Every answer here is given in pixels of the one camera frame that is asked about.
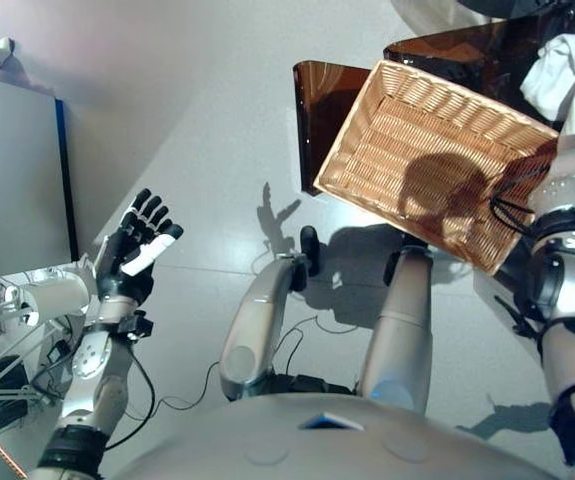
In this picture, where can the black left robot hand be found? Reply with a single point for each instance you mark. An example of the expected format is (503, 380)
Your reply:
(112, 265)

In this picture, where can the wicker laundry basket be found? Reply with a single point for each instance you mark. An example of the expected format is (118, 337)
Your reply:
(392, 150)

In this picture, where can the white basket liner cloth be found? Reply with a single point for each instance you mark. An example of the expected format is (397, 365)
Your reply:
(557, 70)

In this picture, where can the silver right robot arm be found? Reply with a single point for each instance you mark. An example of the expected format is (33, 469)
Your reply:
(572, 300)

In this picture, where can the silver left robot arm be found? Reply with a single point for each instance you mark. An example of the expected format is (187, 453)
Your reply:
(92, 370)

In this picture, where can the grey front-load washing machine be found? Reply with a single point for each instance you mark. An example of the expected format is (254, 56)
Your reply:
(542, 20)

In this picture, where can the white cylindrical lamp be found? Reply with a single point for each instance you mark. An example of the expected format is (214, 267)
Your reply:
(57, 297)

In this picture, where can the black power adapter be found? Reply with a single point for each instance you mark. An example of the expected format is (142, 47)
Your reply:
(57, 353)

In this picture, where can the grey panel with blue edge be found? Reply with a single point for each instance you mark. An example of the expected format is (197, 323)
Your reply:
(17, 175)

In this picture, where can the white tube stand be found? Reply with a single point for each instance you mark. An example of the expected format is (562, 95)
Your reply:
(7, 360)

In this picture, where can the silver left robot leg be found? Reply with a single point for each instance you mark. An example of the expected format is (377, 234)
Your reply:
(257, 325)

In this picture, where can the silver robot leg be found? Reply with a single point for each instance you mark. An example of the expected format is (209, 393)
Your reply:
(257, 325)
(402, 340)

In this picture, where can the grey robot torso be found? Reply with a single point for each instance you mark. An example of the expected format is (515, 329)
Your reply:
(267, 440)

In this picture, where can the glossy brown stand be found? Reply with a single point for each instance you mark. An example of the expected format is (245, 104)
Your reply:
(327, 100)

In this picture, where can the blue white chest emblem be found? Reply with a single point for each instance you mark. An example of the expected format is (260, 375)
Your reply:
(334, 422)

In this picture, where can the silver right robot leg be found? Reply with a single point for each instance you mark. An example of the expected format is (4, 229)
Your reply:
(402, 340)

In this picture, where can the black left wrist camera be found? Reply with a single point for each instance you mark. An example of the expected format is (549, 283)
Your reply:
(139, 325)

